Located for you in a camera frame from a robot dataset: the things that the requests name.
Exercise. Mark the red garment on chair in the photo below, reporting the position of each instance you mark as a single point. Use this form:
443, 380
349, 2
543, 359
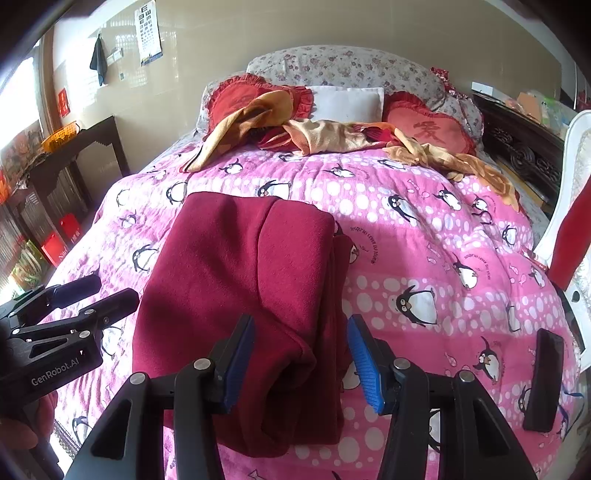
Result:
573, 240

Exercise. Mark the dark hanging cloth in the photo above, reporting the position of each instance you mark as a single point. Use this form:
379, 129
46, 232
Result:
98, 62

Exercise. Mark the dark carved wooden headboard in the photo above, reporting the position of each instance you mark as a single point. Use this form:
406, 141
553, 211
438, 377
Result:
530, 150

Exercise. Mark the red gift bag front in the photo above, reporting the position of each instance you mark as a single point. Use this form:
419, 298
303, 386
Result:
54, 249

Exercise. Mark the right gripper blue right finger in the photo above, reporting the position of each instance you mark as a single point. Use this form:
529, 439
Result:
454, 416

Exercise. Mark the red heart cushion right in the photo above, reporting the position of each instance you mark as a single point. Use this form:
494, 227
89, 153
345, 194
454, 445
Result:
410, 114

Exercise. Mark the white ornate chair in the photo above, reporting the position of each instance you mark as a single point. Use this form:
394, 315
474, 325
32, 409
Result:
575, 174

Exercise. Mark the wall eye chart poster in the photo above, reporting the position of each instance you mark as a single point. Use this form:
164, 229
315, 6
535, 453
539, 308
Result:
147, 33

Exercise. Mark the white pillow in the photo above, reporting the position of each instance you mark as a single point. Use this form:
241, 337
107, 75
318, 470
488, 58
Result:
347, 105

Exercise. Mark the red gift bag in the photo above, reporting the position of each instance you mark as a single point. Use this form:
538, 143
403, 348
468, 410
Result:
71, 227
54, 249

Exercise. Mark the dark wooden table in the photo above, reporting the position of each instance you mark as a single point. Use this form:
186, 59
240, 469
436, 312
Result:
41, 179

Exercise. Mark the pink penguin blanket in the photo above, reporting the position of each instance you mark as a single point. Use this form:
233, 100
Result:
437, 266

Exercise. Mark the orange plastic basket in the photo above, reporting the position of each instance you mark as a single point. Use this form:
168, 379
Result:
60, 137

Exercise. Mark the person left hand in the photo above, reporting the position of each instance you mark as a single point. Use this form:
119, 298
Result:
16, 435

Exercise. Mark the black smartphone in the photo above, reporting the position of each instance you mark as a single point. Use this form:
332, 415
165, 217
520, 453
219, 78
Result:
545, 388

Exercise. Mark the red heart cushion left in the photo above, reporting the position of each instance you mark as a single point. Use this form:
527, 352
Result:
239, 90

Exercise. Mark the red wall decoration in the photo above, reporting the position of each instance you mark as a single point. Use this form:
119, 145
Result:
62, 103

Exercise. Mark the floral pillow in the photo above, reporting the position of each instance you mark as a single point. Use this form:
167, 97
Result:
350, 66

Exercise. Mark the red gift bag rear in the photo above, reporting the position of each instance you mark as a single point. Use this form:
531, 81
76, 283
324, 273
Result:
71, 227

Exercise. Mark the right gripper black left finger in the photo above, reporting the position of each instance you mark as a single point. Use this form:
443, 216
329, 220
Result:
127, 440

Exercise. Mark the red heart cushion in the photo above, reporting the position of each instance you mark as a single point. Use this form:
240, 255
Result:
410, 114
239, 90

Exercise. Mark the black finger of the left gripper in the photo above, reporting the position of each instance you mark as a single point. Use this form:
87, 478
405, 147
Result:
31, 307

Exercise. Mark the yellow red blanket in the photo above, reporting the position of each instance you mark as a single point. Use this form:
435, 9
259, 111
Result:
267, 122

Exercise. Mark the dark red sweater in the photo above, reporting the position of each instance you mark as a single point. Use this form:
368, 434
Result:
284, 263

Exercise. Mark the colourful green gift bag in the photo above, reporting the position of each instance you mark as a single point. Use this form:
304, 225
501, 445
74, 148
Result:
30, 267

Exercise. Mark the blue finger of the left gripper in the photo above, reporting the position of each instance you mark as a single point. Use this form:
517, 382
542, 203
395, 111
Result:
98, 316

